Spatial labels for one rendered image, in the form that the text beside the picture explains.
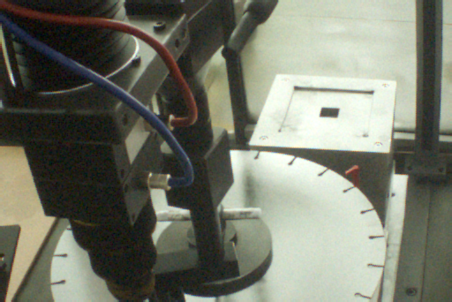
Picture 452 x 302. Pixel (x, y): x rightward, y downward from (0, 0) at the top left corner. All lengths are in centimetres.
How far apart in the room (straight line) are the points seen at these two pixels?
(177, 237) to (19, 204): 51
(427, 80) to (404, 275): 28
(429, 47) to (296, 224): 39
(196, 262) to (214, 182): 9
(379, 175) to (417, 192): 16
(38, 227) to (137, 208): 69
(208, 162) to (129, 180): 11
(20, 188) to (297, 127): 49
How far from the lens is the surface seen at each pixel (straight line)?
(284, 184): 77
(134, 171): 42
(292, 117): 97
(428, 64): 102
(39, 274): 103
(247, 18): 50
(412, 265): 95
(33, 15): 36
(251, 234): 70
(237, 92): 113
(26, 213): 115
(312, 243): 70
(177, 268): 59
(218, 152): 53
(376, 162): 90
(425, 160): 111
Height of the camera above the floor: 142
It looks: 34 degrees down
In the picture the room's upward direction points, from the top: 8 degrees counter-clockwise
